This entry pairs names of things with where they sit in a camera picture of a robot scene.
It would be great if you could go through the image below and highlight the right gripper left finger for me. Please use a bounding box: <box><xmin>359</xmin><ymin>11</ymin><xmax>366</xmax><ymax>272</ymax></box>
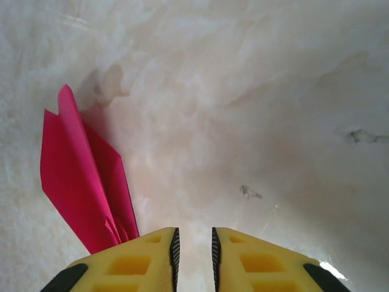
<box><xmin>39</xmin><ymin>226</ymin><xmax>181</xmax><ymax>292</ymax></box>

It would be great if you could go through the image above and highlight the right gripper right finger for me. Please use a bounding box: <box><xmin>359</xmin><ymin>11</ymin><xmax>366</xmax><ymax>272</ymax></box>
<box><xmin>211</xmin><ymin>226</ymin><xmax>352</xmax><ymax>292</ymax></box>

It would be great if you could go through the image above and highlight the magenta cloth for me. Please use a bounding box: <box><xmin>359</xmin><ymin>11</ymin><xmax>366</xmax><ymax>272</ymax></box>
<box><xmin>40</xmin><ymin>84</ymin><xmax>140</xmax><ymax>255</ymax></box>

